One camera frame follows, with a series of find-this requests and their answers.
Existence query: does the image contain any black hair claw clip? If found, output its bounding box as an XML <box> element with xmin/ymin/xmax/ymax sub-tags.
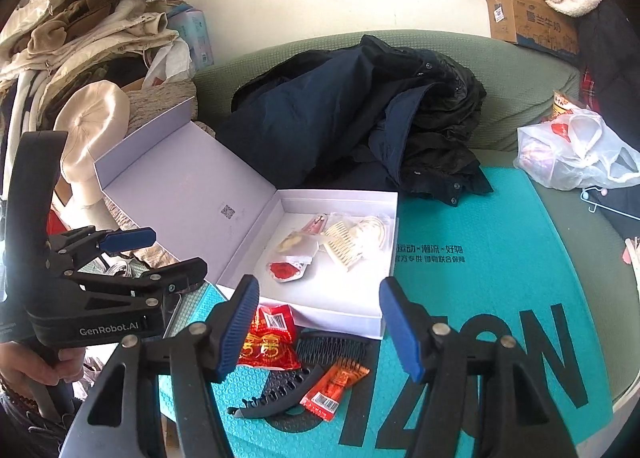
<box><xmin>229</xmin><ymin>363</ymin><xmax>326</xmax><ymax>420</ymax></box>

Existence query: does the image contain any red plaid cloth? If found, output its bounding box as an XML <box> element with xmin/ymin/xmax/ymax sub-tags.
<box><xmin>580</xmin><ymin>66</ymin><xmax>601</xmax><ymax>112</ymax></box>

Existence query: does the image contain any person's left hand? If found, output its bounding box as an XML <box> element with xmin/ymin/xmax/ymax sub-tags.
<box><xmin>0</xmin><ymin>341</ymin><xmax>86</xmax><ymax>389</ymax></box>

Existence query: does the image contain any white hat stand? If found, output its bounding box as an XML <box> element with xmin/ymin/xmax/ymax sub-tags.
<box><xmin>70</xmin><ymin>173</ymin><xmax>123</xmax><ymax>234</ymax></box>

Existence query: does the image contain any small red sauce packet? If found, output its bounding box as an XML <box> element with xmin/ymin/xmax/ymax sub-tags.
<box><xmin>265</xmin><ymin>261</ymin><xmax>307</xmax><ymax>285</ymax></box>

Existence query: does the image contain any white hair comb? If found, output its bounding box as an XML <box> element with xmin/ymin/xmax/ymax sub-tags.
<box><xmin>320</xmin><ymin>219</ymin><xmax>373</xmax><ymax>273</ymax></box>

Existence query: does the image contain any white cardboard box with lid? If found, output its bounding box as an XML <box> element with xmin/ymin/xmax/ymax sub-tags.
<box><xmin>94</xmin><ymin>97</ymin><xmax>399</xmax><ymax>339</ymax></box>

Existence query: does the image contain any white shopping bag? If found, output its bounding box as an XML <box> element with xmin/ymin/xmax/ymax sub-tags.
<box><xmin>142</xmin><ymin>36</ymin><xmax>196</xmax><ymax>89</ymax></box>

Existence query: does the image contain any white translucent plastic bag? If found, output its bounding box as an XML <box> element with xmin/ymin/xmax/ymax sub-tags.
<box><xmin>514</xmin><ymin>106</ymin><xmax>640</xmax><ymax>190</ymax></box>

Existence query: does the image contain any black jacket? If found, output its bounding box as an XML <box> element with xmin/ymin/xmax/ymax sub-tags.
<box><xmin>380</xmin><ymin>48</ymin><xmax>495</xmax><ymax>208</ymax></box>

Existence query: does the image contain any white wire hanger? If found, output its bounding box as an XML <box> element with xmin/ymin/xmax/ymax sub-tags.
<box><xmin>580</xmin><ymin>185</ymin><xmax>640</xmax><ymax>220</ymax></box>

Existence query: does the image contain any brown bead bracelet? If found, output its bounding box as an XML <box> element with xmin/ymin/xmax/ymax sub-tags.
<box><xmin>0</xmin><ymin>378</ymin><xmax>28</xmax><ymax>411</ymax></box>

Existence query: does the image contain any beige cap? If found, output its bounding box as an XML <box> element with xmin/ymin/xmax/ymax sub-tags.
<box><xmin>60</xmin><ymin>80</ymin><xmax>132</xmax><ymax>186</ymax></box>

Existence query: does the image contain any small clear packet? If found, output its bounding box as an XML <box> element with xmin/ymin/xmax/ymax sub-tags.
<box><xmin>274</xmin><ymin>232</ymin><xmax>321</xmax><ymax>264</ymax></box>

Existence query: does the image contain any large red snack packet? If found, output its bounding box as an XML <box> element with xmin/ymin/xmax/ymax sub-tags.
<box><xmin>235</xmin><ymin>303</ymin><xmax>302</xmax><ymax>371</ymax></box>

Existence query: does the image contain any black coat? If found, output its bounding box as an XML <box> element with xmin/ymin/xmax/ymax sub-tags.
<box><xmin>575</xmin><ymin>0</ymin><xmax>640</xmax><ymax>239</ymax></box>

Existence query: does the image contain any teal printed mat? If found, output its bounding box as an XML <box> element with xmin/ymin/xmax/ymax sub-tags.
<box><xmin>159</xmin><ymin>165</ymin><xmax>615</xmax><ymax>458</ymax></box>

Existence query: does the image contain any pile of beige clothes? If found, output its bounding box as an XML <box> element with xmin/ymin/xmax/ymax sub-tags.
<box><xmin>0</xmin><ymin>0</ymin><xmax>198</xmax><ymax>139</ymax></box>

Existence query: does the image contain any orange snack packet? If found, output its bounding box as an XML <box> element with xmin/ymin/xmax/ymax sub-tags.
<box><xmin>300</xmin><ymin>357</ymin><xmax>371</xmax><ymax>421</ymax></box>

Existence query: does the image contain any red bag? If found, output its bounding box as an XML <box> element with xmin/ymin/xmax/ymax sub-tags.
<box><xmin>47</xmin><ymin>211</ymin><xmax>71</xmax><ymax>239</ymax></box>

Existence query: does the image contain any open brown cardboard box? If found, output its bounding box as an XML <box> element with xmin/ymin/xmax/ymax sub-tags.
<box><xmin>464</xmin><ymin>0</ymin><xmax>583</xmax><ymax>62</ymax></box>

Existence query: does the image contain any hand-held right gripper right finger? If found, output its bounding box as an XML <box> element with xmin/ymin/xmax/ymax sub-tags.
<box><xmin>378</xmin><ymin>277</ymin><xmax>598</xmax><ymax>458</ymax></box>

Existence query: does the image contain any navy blue jacket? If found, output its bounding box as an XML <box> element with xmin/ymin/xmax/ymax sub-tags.
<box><xmin>215</xmin><ymin>34</ymin><xmax>426</xmax><ymax>189</ymax></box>

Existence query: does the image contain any instant noodle cup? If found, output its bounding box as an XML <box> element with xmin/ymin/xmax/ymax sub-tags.
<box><xmin>551</xmin><ymin>91</ymin><xmax>583</xmax><ymax>120</ymax></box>

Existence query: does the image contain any green sofa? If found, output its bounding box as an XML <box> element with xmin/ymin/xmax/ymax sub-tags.
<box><xmin>192</xmin><ymin>30</ymin><xmax>640</xmax><ymax>404</ymax></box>

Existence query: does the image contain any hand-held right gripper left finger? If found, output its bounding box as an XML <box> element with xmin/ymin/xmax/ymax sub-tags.
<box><xmin>57</xmin><ymin>274</ymin><xmax>261</xmax><ymax>458</ymax></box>

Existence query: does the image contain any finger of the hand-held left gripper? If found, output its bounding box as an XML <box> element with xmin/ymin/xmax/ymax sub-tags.
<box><xmin>65</xmin><ymin>258</ymin><xmax>208</xmax><ymax>311</ymax></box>
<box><xmin>47</xmin><ymin>227</ymin><xmax>157</xmax><ymax>269</ymax></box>

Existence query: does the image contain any blue tissue pack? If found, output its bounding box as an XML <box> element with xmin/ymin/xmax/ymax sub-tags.
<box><xmin>167</xmin><ymin>3</ymin><xmax>215</xmax><ymax>70</ymax></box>

